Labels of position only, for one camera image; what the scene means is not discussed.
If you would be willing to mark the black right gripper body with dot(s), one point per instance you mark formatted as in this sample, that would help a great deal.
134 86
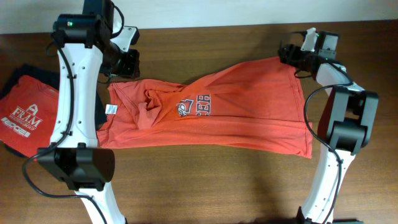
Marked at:
298 57

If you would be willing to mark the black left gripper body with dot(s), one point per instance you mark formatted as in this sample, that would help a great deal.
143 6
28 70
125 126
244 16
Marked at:
127 65

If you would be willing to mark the orange McKinney Boyd soccer t-shirt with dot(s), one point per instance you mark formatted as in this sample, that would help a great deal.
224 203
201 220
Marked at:
253 105

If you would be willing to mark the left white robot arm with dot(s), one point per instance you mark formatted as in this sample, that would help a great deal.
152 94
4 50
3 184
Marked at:
87 45

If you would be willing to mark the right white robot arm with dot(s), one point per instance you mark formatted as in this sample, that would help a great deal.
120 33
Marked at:
344 128

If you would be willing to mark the folded dark navy garment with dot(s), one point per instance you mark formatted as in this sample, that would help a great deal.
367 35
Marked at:
52 79

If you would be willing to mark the folded red Fram t-shirt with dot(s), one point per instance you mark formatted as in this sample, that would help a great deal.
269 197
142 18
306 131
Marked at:
28 114

